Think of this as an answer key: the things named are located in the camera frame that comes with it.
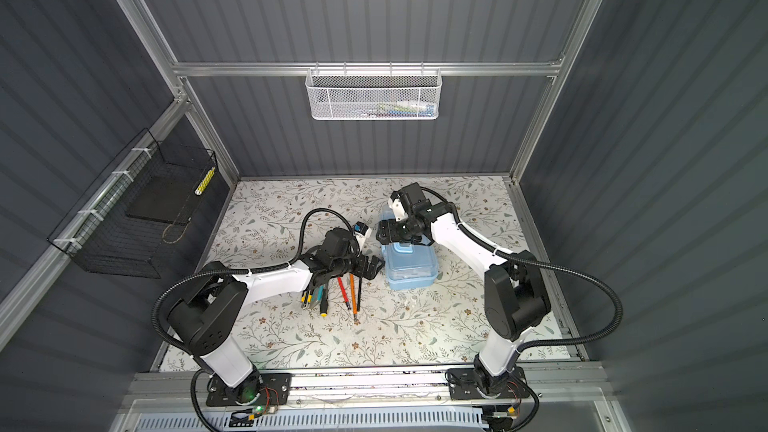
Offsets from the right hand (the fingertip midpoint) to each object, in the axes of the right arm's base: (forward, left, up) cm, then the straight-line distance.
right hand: (391, 237), depth 88 cm
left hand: (-3, +5, -6) cm, 9 cm away
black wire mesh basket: (-7, +64, +18) cm, 67 cm away
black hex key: (-12, +10, -13) cm, 20 cm away
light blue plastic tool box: (-7, -6, -4) cm, 10 cm away
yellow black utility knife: (-13, +25, -11) cm, 30 cm away
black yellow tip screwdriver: (-16, +20, -11) cm, 28 cm away
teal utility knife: (-13, +22, -11) cm, 28 cm away
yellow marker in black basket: (+5, +51, +16) cm, 54 cm away
